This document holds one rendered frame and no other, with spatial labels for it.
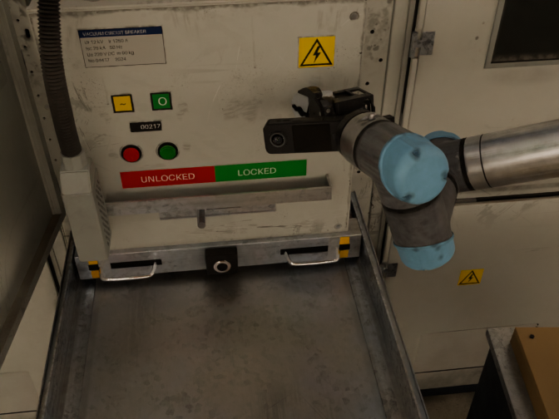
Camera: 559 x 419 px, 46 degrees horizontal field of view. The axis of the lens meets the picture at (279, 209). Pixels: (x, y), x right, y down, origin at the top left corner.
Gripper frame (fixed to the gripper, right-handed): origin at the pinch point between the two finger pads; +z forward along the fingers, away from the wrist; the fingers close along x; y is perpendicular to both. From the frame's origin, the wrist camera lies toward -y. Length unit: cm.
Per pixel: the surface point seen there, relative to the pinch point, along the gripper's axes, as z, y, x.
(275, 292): 5.4, -4.8, -37.6
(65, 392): -3, -45, -39
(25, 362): 58, -58, -73
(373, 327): -8.8, 8.2, -41.0
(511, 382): -20, 31, -54
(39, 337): 54, -53, -65
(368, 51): 18.0, 23.0, 1.2
